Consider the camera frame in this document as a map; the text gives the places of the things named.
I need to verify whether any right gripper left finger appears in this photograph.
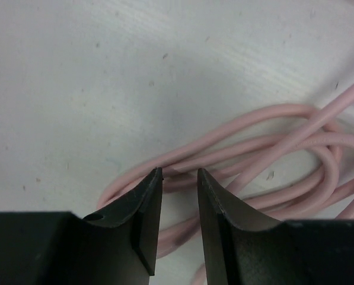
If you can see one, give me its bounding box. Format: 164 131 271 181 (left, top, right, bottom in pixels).
0 168 162 284

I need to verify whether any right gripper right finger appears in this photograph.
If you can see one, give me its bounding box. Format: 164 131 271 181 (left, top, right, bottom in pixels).
197 169 354 284

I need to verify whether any pink cord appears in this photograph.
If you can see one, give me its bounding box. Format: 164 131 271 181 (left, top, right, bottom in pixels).
95 72 354 285

